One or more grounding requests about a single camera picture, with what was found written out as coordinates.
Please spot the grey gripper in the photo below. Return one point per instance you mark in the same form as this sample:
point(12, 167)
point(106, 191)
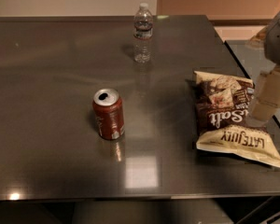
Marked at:
point(278, 41)

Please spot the clear plastic water bottle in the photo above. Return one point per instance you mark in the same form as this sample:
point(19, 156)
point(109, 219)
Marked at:
point(142, 33)

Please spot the brown and cream chip bag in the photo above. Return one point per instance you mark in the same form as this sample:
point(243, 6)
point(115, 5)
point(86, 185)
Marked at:
point(221, 108)

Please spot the red soda can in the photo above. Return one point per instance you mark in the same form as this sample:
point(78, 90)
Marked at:
point(108, 109)

